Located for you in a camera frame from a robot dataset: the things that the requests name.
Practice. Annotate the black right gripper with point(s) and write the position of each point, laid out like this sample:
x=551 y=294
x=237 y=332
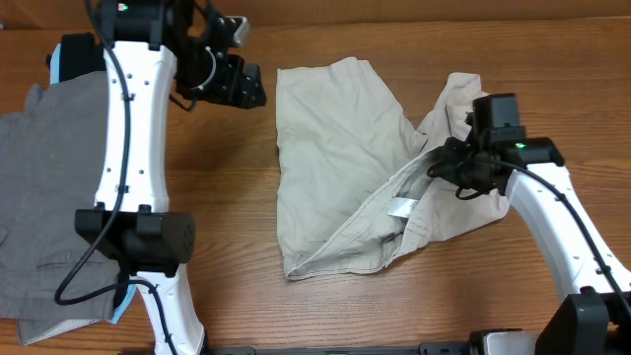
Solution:
x=445 y=167

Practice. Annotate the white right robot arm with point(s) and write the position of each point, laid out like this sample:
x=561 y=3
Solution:
x=592 y=284

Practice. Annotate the black folded garment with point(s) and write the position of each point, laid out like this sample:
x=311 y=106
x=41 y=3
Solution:
x=74 y=56

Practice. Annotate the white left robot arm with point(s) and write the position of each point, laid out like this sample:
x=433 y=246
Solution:
x=158 y=53

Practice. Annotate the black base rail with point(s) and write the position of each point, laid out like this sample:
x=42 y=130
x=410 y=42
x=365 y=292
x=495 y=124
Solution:
x=427 y=348

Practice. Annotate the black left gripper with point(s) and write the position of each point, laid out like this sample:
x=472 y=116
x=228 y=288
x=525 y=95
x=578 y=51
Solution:
x=228 y=93

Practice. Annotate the grey folded shorts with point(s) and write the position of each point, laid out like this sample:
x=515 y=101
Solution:
x=52 y=155

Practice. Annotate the light blue folded garment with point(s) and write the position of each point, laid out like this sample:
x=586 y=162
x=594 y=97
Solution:
x=122 y=300

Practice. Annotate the beige shorts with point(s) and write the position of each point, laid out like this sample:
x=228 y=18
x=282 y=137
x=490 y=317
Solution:
x=354 y=192

